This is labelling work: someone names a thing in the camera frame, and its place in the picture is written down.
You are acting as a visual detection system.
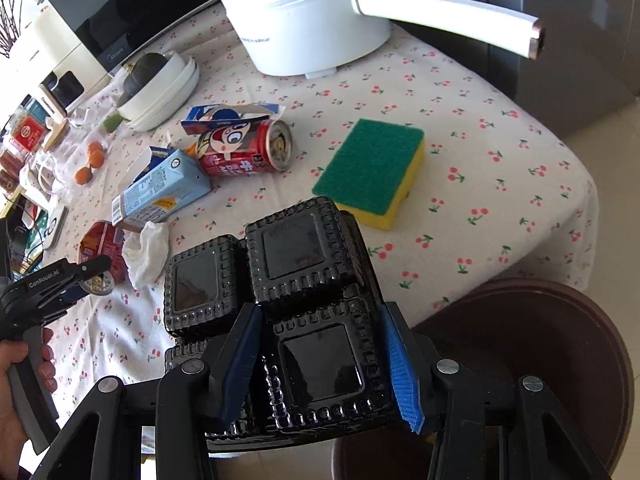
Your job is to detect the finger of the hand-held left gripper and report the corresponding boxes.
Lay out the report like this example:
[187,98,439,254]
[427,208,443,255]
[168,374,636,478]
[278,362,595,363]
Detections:
[60,255,113,283]
[42,284,87,320]

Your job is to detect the white tissue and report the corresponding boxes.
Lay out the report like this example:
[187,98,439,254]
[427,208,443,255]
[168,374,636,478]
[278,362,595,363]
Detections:
[121,221,171,289]

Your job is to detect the dark dried twigs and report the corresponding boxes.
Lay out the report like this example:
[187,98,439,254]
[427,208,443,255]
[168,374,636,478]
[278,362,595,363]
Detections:
[0,0,26,58]

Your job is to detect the small white black appliance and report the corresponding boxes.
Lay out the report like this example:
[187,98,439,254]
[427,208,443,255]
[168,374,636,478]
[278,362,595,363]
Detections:
[39,71,86,111]

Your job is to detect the green and yellow sponge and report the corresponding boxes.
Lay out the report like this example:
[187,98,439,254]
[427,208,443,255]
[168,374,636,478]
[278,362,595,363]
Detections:
[312,118,427,232]

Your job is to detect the trash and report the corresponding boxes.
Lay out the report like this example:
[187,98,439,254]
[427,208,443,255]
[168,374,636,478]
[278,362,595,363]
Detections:
[111,146,212,227]

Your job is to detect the dark brown trash bin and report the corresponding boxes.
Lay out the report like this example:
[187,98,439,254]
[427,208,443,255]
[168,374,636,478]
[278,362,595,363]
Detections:
[330,277,636,480]

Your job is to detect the black plastic compartment tray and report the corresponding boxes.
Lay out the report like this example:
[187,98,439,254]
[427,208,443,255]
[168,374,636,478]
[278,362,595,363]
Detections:
[162,195,401,456]

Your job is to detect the white and black countertop oven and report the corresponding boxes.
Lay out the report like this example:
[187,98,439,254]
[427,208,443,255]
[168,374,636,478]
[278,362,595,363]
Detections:
[15,0,223,78]

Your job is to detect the red cartoon drink can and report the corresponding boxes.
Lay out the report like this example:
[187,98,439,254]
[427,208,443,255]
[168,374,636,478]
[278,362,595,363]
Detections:
[192,119,295,179]

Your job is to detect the dark green vegetable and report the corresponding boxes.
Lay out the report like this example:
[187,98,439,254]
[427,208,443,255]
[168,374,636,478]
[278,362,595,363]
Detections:
[122,53,171,101]

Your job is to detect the flattened blue and white carton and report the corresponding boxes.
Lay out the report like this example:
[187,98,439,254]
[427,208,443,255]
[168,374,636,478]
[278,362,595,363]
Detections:
[181,101,283,137]

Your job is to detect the red packet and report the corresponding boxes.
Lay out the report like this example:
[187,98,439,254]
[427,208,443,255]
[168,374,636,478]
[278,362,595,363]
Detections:
[12,115,48,153]

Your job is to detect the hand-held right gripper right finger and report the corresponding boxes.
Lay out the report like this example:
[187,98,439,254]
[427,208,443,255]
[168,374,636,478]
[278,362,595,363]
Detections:
[377,301,621,480]

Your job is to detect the person's left hand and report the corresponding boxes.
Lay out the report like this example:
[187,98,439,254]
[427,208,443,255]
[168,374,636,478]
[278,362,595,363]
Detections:
[0,327,58,473]

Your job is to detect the cherry print tablecloth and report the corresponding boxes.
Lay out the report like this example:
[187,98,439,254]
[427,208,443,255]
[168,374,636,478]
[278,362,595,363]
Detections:
[47,5,601,426]

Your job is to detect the crushed red drink can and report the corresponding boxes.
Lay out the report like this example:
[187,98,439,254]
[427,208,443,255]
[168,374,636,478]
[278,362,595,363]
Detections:
[77,221,128,297]

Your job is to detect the white electric cooking pot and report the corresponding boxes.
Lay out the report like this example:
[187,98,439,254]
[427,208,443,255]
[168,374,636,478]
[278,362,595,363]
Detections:
[206,0,547,78]

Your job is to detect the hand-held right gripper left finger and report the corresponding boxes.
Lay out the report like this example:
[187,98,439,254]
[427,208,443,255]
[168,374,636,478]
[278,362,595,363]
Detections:
[32,302,266,480]

